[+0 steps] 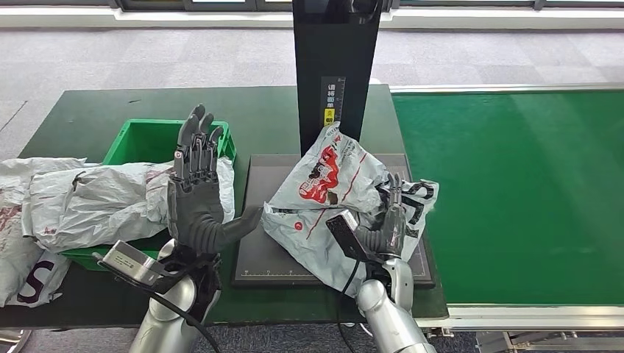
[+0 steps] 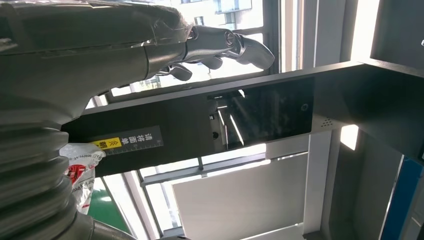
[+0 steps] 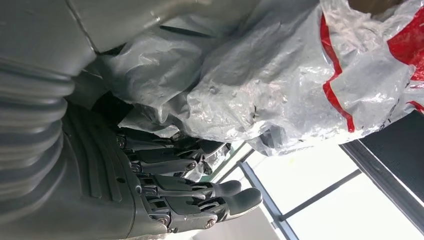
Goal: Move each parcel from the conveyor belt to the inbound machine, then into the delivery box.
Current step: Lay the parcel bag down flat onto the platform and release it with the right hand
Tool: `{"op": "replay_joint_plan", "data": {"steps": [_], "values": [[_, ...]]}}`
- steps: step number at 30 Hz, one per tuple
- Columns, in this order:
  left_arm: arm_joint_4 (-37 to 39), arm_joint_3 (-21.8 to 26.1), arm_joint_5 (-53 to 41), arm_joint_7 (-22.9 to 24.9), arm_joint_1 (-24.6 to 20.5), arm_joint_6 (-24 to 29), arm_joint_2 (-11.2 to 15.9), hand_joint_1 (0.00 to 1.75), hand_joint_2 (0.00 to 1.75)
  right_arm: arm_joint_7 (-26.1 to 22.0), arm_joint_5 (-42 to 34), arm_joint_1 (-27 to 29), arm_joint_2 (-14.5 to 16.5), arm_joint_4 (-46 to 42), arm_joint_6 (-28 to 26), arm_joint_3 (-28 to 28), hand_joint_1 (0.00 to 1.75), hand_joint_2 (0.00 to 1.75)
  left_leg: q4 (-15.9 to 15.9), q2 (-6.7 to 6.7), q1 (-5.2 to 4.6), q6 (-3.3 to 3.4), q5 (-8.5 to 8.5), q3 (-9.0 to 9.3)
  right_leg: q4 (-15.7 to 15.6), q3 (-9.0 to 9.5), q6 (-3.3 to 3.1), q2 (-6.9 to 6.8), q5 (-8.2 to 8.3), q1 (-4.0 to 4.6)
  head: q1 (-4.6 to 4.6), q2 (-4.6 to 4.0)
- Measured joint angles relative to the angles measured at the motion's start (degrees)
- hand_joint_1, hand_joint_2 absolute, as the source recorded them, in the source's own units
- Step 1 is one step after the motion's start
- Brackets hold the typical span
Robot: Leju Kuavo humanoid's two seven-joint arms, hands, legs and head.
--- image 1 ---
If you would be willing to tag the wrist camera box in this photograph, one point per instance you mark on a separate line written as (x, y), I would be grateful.
(346, 236)
(131, 263)

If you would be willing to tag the green plastic crate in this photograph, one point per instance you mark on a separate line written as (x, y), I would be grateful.
(146, 141)

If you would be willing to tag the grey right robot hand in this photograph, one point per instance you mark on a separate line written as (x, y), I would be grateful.
(390, 229)

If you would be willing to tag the dark green table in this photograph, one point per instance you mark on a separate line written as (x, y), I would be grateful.
(263, 112)

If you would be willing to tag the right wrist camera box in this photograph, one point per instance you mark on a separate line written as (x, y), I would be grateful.
(346, 236)

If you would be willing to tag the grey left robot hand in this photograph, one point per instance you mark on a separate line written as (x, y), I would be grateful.
(200, 209)

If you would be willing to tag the black inbound scanner machine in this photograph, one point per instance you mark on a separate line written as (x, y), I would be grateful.
(331, 58)

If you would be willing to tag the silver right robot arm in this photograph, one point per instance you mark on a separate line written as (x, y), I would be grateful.
(390, 312)

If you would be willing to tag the white window sill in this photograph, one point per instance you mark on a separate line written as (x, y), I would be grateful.
(146, 19)

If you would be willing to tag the silver metal stand foot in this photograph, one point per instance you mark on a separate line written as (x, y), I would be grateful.
(12, 341)

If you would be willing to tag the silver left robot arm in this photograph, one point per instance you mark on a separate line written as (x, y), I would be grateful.
(170, 312)

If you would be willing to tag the black window frame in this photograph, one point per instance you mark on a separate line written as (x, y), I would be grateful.
(146, 5)

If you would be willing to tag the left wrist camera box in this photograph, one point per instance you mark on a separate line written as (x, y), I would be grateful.
(131, 263)

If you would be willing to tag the grey parcel bag red print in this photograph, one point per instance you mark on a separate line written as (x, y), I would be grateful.
(112, 195)
(49, 236)

